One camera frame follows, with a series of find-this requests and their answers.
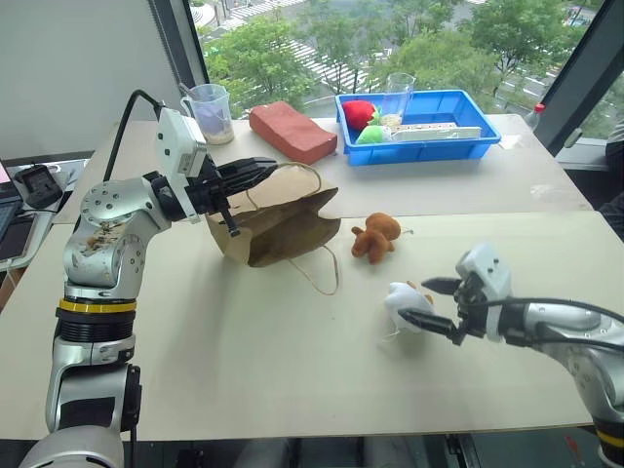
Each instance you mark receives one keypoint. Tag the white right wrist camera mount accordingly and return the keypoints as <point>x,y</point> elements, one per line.
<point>487,268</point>

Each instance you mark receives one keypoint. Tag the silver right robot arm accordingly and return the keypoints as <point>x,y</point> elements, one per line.
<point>595,370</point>

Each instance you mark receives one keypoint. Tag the white power strip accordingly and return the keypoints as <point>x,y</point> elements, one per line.
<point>439,132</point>

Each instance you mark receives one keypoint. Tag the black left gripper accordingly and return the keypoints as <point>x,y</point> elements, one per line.
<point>209,187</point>

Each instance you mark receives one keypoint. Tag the open laptop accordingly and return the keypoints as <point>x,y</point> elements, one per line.
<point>7,192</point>

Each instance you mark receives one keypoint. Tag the bottle with red cap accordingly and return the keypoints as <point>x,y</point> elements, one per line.
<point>535,119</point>

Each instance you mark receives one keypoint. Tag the brown paper bag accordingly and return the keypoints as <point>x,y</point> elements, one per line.
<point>283,229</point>

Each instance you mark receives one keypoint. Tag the blue plastic bin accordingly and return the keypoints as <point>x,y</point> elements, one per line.
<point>424,152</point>

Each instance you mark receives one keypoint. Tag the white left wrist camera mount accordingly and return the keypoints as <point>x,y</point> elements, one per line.
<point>178,141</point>

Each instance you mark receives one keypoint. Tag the dark tablet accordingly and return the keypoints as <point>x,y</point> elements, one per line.
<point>14,236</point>

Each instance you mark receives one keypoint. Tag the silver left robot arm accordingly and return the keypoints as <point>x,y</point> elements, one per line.
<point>97,234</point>

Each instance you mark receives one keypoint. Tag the white side desk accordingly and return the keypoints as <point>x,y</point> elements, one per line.
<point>58,173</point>

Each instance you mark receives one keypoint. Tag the white plush toy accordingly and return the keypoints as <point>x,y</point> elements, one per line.
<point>402,298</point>

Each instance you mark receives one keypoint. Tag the clear plastic cup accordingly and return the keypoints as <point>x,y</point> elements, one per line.
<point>397,100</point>

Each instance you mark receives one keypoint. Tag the red plush toy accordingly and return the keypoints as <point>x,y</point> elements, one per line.
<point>358,113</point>

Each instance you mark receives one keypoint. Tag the brown plush toy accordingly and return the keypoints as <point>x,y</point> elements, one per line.
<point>380,234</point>

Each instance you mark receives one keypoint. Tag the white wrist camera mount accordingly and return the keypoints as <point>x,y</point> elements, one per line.
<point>487,268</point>
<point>178,141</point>

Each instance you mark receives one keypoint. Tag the red brick-shaped block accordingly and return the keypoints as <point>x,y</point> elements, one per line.
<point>292,129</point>

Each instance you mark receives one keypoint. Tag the black device on desk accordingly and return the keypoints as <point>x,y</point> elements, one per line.
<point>39,185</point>

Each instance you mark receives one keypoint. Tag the green plush toy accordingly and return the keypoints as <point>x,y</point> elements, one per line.
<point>371,135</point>

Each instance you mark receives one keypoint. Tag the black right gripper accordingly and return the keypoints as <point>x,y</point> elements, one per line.
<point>472,312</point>

